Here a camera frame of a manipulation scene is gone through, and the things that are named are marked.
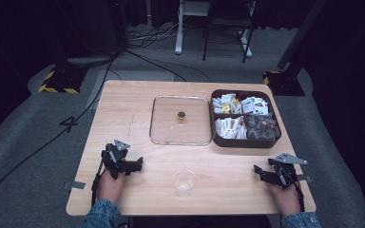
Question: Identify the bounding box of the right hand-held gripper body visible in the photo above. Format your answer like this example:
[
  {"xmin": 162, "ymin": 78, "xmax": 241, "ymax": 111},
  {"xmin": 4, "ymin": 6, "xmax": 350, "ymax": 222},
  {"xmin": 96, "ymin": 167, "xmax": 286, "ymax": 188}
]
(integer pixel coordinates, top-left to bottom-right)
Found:
[{"xmin": 267, "ymin": 152, "xmax": 309, "ymax": 190}]

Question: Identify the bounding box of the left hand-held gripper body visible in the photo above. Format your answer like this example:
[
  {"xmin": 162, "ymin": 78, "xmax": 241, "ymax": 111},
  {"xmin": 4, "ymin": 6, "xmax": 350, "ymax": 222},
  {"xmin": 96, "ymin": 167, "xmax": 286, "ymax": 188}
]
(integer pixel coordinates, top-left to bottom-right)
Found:
[{"xmin": 101, "ymin": 139, "xmax": 140, "ymax": 181}]

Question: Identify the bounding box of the person's right hand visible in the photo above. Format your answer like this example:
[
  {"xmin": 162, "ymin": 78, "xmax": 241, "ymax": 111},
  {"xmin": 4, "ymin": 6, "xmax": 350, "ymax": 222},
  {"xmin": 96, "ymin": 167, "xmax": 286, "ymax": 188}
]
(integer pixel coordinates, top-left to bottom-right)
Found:
[{"xmin": 265, "ymin": 181, "xmax": 302, "ymax": 218}]

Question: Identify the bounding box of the person's left hand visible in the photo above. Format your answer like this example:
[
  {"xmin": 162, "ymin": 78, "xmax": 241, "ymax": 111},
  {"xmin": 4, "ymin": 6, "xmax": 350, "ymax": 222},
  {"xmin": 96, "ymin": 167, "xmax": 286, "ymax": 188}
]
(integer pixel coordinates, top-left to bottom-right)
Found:
[{"xmin": 96, "ymin": 168, "xmax": 127, "ymax": 205}]

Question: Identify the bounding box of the dark brown compartment box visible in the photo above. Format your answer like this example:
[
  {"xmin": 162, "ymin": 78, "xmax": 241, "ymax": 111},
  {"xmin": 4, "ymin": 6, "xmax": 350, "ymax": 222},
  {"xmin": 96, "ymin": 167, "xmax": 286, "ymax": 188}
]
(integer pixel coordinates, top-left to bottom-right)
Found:
[{"xmin": 209, "ymin": 88, "xmax": 282, "ymax": 149}]

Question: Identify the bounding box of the pile of dark grey packets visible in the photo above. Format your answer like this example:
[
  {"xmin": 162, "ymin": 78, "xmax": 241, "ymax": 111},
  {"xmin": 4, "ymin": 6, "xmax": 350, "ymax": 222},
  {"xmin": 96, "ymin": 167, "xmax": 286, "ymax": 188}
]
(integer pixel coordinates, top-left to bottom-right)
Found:
[{"xmin": 242, "ymin": 113, "xmax": 281, "ymax": 141}]

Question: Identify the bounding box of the clear plastic cup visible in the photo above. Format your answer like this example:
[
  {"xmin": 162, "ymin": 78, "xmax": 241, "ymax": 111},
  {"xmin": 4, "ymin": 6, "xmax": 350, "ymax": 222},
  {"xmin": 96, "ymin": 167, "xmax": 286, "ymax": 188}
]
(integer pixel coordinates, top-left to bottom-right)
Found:
[{"xmin": 173, "ymin": 169, "xmax": 198, "ymax": 199}]

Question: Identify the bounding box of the pile of white stick packets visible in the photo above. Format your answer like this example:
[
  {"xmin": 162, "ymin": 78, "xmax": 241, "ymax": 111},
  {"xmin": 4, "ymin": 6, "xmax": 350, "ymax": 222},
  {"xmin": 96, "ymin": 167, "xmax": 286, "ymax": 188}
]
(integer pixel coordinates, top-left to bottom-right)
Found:
[{"xmin": 214, "ymin": 115, "xmax": 248, "ymax": 141}]

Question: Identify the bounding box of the square glass lid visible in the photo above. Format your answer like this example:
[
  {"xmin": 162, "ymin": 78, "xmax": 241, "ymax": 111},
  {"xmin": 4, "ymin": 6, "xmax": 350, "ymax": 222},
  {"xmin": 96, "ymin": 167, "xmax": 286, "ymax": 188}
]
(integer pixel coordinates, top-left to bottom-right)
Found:
[{"xmin": 148, "ymin": 94, "xmax": 213, "ymax": 147}]

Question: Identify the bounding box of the pile of white dark-print packets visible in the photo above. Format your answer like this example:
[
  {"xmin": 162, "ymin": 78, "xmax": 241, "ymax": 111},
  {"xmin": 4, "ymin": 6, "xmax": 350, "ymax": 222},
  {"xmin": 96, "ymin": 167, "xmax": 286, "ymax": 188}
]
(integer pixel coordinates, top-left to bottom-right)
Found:
[{"xmin": 240, "ymin": 96, "xmax": 270, "ymax": 116}]

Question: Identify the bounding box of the pile of white yellow packets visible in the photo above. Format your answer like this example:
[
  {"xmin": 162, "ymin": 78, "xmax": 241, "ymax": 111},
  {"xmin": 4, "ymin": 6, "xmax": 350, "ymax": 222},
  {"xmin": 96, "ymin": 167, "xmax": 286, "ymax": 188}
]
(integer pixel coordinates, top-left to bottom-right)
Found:
[{"xmin": 211, "ymin": 92, "xmax": 242, "ymax": 115}]

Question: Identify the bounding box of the black stand base striped tape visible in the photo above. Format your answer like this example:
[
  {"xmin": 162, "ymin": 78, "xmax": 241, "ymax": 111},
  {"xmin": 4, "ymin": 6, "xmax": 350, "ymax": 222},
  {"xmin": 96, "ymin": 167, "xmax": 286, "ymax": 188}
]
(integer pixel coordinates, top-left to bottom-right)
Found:
[
  {"xmin": 38, "ymin": 65, "xmax": 88, "ymax": 95},
  {"xmin": 262, "ymin": 69, "xmax": 306, "ymax": 97}
]

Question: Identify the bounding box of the right hand-held gripper cable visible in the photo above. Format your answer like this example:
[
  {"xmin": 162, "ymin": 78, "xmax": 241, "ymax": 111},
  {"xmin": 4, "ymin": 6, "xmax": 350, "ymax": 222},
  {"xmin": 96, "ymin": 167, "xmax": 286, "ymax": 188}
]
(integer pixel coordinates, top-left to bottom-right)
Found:
[{"xmin": 292, "ymin": 177, "xmax": 306, "ymax": 213}]

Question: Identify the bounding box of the hand-held gripper cable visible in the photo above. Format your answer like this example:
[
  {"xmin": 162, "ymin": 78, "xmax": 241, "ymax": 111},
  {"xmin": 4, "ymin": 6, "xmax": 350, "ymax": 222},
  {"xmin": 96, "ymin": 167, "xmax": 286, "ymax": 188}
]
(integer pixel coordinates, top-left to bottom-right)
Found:
[
  {"xmin": 90, "ymin": 157, "xmax": 106, "ymax": 207},
  {"xmin": 292, "ymin": 177, "xmax": 306, "ymax": 213}
]

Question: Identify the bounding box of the left hand-held gripper cable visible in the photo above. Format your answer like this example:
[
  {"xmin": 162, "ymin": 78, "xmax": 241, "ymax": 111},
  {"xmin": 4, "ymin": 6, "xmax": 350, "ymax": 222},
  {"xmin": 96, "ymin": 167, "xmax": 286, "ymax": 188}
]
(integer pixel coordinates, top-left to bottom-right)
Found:
[{"xmin": 90, "ymin": 157, "xmax": 106, "ymax": 207}]

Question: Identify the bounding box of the long black floor cable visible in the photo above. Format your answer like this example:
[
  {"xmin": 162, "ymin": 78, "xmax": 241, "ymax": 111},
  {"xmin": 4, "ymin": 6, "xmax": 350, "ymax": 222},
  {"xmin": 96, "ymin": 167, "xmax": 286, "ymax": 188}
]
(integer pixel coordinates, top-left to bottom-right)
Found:
[{"xmin": 0, "ymin": 50, "xmax": 118, "ymax": 217}]

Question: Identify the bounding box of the bundle of floor cables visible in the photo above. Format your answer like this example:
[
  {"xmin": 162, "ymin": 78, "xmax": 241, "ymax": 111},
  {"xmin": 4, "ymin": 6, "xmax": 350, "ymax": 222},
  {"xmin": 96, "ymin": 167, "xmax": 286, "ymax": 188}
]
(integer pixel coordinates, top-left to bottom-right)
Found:
[{"xmin": 126, "ymin": 22, "xmax": 184, "ymax": 49}]

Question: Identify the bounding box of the white desk frame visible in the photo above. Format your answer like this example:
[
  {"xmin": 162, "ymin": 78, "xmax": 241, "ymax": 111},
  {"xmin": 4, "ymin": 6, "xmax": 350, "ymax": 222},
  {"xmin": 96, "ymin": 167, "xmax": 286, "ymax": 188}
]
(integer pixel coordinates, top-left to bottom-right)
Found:
[{"xmin": 174, "ymin": 0, "xmax": 254, "ymax": 59}]

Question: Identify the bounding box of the black metal chair frame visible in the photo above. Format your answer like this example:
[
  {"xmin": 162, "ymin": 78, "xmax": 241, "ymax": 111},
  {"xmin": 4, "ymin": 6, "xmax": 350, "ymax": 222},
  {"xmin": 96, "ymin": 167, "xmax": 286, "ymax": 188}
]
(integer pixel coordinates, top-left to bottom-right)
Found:
[{"xmin": 202, "ymin": 0, "xmax": 259, "ymax": 64}]

